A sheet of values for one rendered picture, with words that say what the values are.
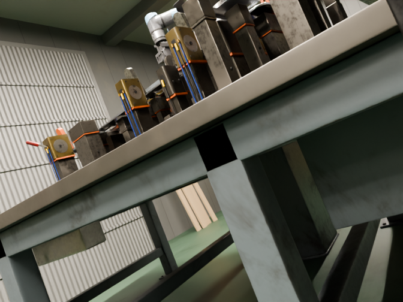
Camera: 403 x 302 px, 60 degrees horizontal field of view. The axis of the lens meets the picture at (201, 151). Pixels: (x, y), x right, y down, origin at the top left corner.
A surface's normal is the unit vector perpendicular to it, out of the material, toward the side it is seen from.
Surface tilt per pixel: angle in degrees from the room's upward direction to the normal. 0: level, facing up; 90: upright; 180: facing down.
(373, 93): 90
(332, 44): 90
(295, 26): 90
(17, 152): 90
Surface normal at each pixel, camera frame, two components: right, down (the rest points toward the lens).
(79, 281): 0.77, -0.36
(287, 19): -0.62, 0.18
